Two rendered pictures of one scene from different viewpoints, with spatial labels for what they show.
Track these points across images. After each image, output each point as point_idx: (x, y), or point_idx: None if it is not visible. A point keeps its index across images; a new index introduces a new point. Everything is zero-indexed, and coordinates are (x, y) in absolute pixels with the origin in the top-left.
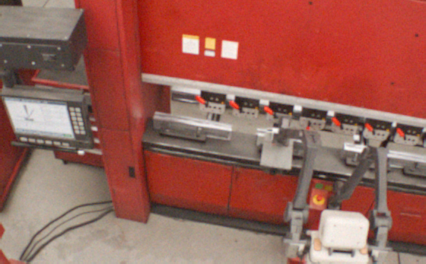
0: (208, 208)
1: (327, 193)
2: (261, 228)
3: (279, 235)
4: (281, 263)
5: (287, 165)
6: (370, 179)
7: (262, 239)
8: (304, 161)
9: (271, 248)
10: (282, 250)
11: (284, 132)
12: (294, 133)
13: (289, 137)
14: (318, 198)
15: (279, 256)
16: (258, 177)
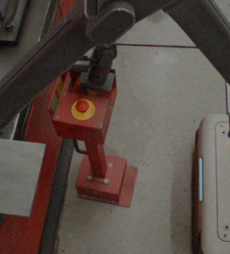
0: None
1: (67, 92)
2: (49, 245)
3: (60, 215)
4: (113, 212)
5: (33, 151)
6: (50, 9)
7: (67, 244)
8: (209, 25)
9: (84, 229)
10: (89, 210)
11: None
12: (49, 66)
13: (32, 99)
14: (84, 108)
15: (99, 216)
16: (8, 235)
